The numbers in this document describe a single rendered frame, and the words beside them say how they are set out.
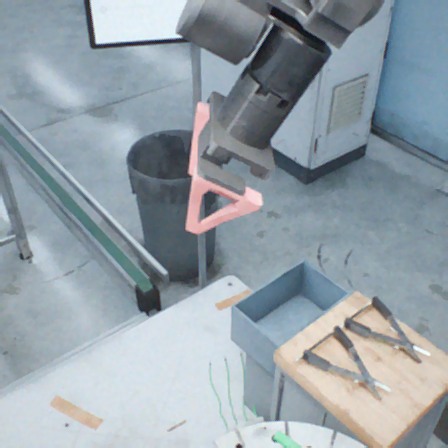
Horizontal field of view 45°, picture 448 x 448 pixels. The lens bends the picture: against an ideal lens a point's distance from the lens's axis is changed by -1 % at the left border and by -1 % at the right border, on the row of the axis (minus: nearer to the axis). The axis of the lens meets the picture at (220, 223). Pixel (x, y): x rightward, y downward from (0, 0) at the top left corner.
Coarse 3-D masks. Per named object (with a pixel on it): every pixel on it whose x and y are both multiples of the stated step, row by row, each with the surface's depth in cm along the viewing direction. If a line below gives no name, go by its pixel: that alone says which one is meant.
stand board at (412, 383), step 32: (320, 320) 84; (384, 320) 84; (288, 352) 80; (320, 352) 80; (384, 352) 80; (416, 352) 80; (320, 384) 75; (352, 384) 75; (384, 384) 75; (416, 384) 75; (352, 416) 72; (384, 416) 72; (416, 416) 72
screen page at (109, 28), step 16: (96, 0) 119; (112, 0) 119; (128, 0) 120; (144, 0) 121; (160, 0) 121; (176, 0) 122; (96, 16) 121; (112, 16) 121; (128, 16) 122; (144, 16) 122; (160, 16) 123; (176, 16) 124; (96, 32) 122; (112, 32) 123; (128, 32) 124; (144, 32) 124; (160, 32) 125
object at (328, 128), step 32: (384, 32) 269; (224, 64) 310; (352, 64) 266; (320, 96) 263; (352, 96) 278; (288, 128) 287; (320, 128) 276; (352, 128) 294; (288, 160) 300; (320, 160) 291; (352, 160) 313
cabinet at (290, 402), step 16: (288, 384) 83; (272, 400) 88; (288, 400) 85; (304, 400) 81; (272, 416) 90; (288, 416) 87; (304, 416) 83; (320, 416) 79; (432, 416) 82; (336, 432) 78; (352, 432) 73; (416, 432) 79
